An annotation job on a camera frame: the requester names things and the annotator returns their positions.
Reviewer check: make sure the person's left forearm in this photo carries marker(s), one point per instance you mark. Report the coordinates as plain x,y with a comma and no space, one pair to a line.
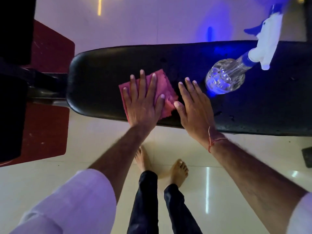
121,158

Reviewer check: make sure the person's left middle finger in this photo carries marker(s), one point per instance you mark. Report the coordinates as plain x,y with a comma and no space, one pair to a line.
143,84

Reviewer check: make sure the black upright post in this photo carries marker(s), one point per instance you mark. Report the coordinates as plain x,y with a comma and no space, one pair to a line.
308,19

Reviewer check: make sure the white left sleeve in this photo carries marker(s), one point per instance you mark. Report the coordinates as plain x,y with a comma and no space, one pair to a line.
73,204

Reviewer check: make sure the person's right forearm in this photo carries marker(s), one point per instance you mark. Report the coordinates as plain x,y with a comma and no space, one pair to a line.
251,182

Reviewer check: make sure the person's right thumb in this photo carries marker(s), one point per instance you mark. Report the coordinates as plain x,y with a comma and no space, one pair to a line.
180,111

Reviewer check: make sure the person's left leg black trousers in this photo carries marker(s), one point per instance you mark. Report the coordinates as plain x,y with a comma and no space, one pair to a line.
142,204

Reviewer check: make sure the pink cleaning cloth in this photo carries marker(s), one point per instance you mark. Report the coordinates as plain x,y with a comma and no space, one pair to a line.
168,87

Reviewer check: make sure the black machine frame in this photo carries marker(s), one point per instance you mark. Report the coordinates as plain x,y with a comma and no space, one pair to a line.
12,70

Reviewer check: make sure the white sleeve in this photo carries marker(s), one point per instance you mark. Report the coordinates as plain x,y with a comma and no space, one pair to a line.
73,204
302,216

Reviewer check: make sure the person's right middle finger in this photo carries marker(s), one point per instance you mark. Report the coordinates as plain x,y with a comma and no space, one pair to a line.
190,87

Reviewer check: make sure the person's right hand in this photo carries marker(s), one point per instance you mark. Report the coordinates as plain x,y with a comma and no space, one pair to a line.
195,112

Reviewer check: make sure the person's leg black trousers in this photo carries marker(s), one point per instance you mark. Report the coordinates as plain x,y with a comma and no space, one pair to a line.
180,212
142,204

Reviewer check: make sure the black padded bench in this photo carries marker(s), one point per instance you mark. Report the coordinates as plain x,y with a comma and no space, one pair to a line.
97,80

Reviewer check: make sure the person's left little finger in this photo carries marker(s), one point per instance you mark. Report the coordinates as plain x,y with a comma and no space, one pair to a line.
127,97

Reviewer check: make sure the person's bare foot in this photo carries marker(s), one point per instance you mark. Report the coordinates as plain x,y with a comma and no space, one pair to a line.
178,173
143,159

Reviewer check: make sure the white right sleeve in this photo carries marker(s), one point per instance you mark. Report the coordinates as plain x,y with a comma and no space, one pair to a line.
302,216

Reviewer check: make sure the red thread wristband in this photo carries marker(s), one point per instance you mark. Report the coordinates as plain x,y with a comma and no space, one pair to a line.
217,141

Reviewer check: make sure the person's left thumb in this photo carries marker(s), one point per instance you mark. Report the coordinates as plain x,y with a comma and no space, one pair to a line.
159,105

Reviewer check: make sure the person's left bare foot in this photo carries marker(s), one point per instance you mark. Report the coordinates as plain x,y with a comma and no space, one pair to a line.
143,159

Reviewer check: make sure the red machine base plate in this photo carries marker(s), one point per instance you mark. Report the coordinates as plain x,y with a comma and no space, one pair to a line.
48,134

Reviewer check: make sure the clear spray bottle white trigger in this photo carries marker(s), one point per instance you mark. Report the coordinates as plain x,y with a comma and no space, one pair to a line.
225,75

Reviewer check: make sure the person's right bare foot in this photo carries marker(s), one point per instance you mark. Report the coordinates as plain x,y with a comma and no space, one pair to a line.
178,173

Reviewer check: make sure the person's left hand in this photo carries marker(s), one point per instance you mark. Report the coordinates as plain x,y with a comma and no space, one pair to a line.
142,107

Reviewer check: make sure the dark floor mat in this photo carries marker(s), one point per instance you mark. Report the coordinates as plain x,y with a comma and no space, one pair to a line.
307,157

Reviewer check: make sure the person's right leg black trousers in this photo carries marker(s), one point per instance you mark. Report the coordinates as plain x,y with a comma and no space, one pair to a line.
180,212

